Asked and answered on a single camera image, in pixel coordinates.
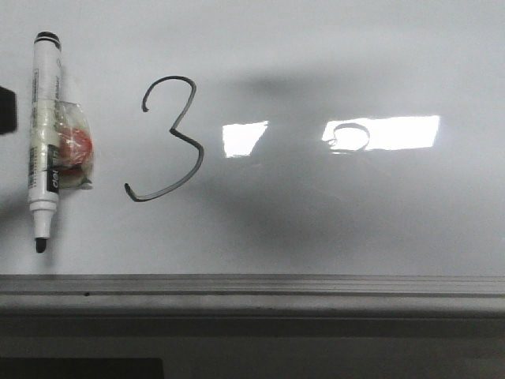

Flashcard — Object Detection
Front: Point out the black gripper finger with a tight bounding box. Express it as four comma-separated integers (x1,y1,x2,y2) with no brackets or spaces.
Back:
0,87,17,135

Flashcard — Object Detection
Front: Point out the white black whiteboard marker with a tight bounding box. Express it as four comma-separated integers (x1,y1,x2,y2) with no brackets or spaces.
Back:
28,31,94,253

